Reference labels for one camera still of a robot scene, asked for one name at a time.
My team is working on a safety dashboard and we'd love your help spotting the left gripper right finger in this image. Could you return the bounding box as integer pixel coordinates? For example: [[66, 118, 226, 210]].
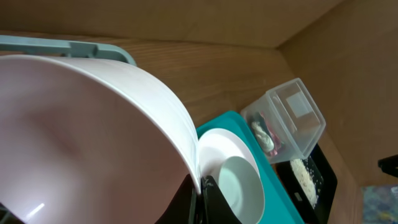
[[201, 175, 241, 224]]

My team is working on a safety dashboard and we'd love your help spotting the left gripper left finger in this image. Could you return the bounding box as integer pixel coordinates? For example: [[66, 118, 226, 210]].
[[155, 174, 197, 224]]

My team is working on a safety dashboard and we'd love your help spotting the grey-green bowl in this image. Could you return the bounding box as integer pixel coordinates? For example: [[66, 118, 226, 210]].
[[216, 156, 265, 224]]

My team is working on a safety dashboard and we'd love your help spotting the white tissue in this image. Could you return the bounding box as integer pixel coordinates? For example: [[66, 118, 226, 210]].
[[251, 121, 274, 153]]

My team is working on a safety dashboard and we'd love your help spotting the red snack wrapper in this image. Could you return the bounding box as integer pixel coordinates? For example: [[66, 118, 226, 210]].
[[260, 112, 285, 156]]

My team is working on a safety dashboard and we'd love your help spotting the pile of white rice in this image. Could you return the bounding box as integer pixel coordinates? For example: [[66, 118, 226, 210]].
[[290, 156, 323, 208]]

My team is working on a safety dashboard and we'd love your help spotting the pink-white small bowl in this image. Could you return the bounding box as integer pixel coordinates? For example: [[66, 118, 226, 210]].
[[1, 55, 200, 223]]

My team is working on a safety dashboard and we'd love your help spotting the grey dishwasher rack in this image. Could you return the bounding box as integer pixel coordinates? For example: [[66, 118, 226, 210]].
[[1, 35, 137, 66]]

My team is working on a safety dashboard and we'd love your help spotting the white round plate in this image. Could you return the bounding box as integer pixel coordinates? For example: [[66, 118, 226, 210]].
[[197, 128, 260, 177]]

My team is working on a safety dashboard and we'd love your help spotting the teal plastic tray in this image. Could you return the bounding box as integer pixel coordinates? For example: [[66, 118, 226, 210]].
[[196, 111, 304, 224]]

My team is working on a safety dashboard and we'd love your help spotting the black rectangular tray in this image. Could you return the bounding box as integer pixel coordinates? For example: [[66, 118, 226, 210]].
[[275, 145, 338, 224]]

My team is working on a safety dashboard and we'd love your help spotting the clear plastic bin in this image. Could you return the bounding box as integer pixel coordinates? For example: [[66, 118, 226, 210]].
[[240, 78, 326, 164]]

